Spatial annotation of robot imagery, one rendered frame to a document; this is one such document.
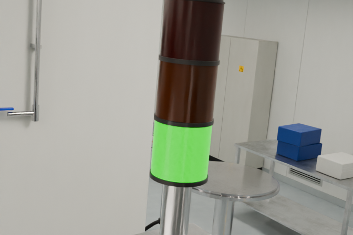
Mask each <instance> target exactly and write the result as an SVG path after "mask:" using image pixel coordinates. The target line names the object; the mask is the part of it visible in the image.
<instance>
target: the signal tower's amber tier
mask: <svg viewBox="0 0 353 235"><path fill-rule="evenodd" d="M217 71H218V66H195V65H183V64H178V63H170V62H165V61H161V60H160V61H159V74H158V87H157V100H156V108H155V115H156V116H157V117H159V118H161V119H165V120H169V121H174V122H182V123H206V122H211V121H212V120H213V112H214V102H215V92H216V82H217Z"/></svg>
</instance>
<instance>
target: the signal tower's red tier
mask: <svg viewBox="0 0 353 235"><path fill-rule="evenodd" d="M223 14H224V4H219V3H209V2H198V1H186V0H164V8H163V21H162V35H161V48H160V55H161V56H163V57H168V58H174V59H183V60H195V61H219V55H220V44H221V34H222V24H223Z"/></svg>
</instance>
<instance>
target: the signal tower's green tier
mask: <svg viewBox="0 0 353 235"><path fill-rule="evenodd" d="M211 133H212V126H209V127H201V128H189V127H177V126H170V125H166V124H162V123H159V122H157V121H154V134H153V148H152V161H151V173H152V174H153V175H154V176H155V177H157V178H160V179H163V180H167V181H172V182H177V183H194V182H198V181H202V180H204V179H206V178H207V170H208V164H209V154H210V144H211Z"/></svg>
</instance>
